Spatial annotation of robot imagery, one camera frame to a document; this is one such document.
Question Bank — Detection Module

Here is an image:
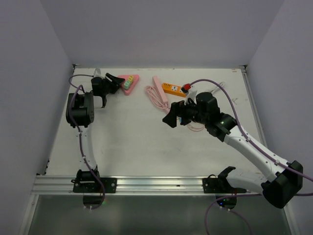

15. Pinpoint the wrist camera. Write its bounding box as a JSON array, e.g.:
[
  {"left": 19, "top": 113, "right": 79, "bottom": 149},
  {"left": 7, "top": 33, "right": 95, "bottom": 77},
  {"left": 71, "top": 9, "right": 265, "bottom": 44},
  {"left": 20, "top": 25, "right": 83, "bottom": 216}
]
[
  {"left": 93, "top": 68, "right": 102, "bottom": 77},
  {"left": 181, "top": 84, "right": 198, "bottom": 105}
]

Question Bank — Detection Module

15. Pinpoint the green USB charger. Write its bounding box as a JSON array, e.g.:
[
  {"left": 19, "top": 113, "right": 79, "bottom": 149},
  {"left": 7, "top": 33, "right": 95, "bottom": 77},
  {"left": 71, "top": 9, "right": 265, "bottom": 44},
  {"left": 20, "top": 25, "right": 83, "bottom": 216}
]
[{"left": 123, "top": 80, "right": 131, "bottom": 90}]

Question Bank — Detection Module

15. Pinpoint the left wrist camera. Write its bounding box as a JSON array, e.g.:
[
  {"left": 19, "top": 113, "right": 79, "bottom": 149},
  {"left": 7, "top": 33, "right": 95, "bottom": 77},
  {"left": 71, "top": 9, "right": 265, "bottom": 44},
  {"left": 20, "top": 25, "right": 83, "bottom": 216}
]
[{"left": 93, "top": 68, "right": 102, "bottom": 77}]

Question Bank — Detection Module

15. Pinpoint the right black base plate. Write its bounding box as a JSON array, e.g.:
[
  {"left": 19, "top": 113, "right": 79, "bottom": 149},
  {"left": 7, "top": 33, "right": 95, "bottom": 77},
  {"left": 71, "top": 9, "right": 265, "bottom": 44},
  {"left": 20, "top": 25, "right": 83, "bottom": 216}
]
[{"left": 202, "top": 174, "right": 235, "bottom": 193}]

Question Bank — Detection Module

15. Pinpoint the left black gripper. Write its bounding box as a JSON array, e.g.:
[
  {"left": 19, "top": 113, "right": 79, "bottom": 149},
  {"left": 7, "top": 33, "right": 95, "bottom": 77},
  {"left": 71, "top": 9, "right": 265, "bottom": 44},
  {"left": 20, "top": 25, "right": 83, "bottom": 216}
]
[{"left": 102, "top": 73, "right": 125, "bottom": 96}]

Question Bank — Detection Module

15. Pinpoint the pink triangular power strip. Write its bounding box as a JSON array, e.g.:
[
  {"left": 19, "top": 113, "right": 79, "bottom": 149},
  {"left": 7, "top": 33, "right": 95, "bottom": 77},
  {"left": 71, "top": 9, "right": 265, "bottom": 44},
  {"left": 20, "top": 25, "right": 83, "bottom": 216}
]
[{"left": 117, "top": 74, "right": 140, "bottom": 95}]

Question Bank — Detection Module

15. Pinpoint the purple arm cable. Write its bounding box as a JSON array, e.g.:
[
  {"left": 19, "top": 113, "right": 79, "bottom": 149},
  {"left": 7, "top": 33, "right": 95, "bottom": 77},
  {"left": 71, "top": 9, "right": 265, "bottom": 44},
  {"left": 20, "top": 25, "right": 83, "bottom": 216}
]
[
  {"left": 190, "top": 78, "right": 313, "bottom": 235},
  {"left": 68, "top": 74, "right": 106, "bottom": 210}
]

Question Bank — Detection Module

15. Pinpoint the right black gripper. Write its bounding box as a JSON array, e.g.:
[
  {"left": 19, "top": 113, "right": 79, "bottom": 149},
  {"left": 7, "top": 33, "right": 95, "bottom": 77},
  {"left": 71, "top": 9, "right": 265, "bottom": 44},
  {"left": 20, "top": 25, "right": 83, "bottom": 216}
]
[{"left": 163, "top": 96, "right": 208, "bottom": 128}]

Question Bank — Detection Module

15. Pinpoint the orange power strip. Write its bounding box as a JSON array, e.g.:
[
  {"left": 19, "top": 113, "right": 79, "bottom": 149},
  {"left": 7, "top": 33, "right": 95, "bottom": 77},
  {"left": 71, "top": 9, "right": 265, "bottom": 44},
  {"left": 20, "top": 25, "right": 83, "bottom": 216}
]
[{"left": 161, "top": 83, "right": 186, "bottom": 97}]

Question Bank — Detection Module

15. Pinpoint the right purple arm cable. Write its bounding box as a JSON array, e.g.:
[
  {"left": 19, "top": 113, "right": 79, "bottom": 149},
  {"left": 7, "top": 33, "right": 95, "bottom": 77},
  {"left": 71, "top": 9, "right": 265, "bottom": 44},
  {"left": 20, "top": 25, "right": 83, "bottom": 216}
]
[{"left": 190, "top": 78, "right": 313, "bottom": 235}]

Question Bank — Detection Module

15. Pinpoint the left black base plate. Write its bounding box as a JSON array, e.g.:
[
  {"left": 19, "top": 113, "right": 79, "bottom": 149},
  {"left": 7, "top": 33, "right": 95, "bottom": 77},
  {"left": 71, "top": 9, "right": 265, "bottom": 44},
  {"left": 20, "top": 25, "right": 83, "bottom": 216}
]
[{"left": 71, "top": 178, "right": 117, "bottom": 193}]

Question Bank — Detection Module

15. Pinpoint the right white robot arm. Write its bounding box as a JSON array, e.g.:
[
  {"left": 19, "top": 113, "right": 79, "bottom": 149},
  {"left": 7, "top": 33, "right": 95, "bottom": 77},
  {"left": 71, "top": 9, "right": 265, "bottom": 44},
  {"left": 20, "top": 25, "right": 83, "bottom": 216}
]
[{"left": 162, "top": 92, "right": 303, "bottom": 209}]

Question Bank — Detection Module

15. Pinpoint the pink thin charging cable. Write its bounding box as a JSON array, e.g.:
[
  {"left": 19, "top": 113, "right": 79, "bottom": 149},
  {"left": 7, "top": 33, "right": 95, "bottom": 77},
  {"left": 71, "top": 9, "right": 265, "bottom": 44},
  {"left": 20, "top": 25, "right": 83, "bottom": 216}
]
[{"left": 187, "top": 123, "right": 205, "bottom": 132}]

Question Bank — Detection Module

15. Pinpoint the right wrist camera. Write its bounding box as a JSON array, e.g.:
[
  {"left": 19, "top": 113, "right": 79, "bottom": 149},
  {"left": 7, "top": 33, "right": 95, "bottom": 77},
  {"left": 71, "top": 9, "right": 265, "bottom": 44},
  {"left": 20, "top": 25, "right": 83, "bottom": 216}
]
[{"left": 181, "top": 84, "right": 198, "bottom": 105}]

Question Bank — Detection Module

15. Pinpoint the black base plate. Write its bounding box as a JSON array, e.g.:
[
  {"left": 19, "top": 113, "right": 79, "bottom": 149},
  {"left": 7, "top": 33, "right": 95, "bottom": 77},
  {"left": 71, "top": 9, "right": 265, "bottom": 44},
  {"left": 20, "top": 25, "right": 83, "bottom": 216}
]
[
  {"left": 202, "top": 174, "right": 235, "bottom": 193},
  {"left": 71, "top": 178, "right": 117, "bottom": 193}
]

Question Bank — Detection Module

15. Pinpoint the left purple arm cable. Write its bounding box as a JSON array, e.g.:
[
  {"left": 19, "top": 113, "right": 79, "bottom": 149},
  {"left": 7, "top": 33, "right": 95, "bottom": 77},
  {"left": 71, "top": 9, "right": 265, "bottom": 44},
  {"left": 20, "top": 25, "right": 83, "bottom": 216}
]
[{"left": 68, "top": 74, "right": 106, "bottom": 210}]

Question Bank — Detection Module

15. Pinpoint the yellow USB charger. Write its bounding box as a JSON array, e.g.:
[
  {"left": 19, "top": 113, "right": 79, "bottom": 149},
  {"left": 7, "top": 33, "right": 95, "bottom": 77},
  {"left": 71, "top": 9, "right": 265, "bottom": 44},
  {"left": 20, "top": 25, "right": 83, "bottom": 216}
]
[{"left": 128, "top": 75, "right": 134, "bottom": 84}]

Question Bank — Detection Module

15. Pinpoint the pink long power strip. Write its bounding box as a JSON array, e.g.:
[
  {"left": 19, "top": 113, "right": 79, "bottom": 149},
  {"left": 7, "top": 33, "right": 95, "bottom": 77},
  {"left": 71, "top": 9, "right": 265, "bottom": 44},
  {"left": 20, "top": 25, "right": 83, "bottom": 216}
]
[{"left": 152, "top": 76, "right": 168, "bottom": 105}]

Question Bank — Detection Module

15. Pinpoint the aluminium rail frame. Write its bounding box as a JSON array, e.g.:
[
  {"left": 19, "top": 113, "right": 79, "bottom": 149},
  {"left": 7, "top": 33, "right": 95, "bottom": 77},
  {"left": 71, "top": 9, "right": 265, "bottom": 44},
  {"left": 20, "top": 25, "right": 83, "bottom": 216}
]
[{"left": 31, "top": 172, "right": 266, "bottom": 196}]

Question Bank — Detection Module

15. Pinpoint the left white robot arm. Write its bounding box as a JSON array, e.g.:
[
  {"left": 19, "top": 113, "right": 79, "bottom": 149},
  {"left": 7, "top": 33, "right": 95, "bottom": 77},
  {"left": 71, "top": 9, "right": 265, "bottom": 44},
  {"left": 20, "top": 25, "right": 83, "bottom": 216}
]
[{"left": 66, "top": 71, "right": 125, "bottom": 192}]

